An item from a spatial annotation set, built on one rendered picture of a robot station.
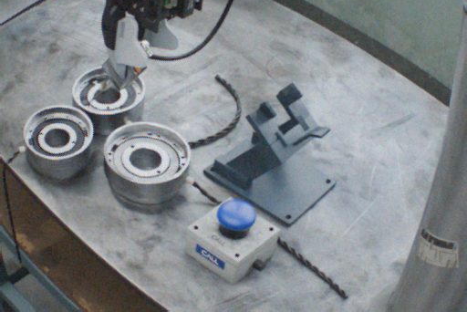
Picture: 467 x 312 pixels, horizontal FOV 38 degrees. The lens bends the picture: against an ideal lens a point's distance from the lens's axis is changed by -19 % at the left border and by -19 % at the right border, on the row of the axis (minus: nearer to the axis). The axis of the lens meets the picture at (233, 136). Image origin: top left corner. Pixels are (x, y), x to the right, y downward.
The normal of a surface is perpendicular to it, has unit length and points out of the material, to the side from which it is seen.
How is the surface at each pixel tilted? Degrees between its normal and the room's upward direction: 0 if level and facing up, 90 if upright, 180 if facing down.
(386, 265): 0
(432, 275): 89
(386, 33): 90
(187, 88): 0
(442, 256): 88
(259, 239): 0
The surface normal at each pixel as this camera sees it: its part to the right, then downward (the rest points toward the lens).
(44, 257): 0.12, -0.76
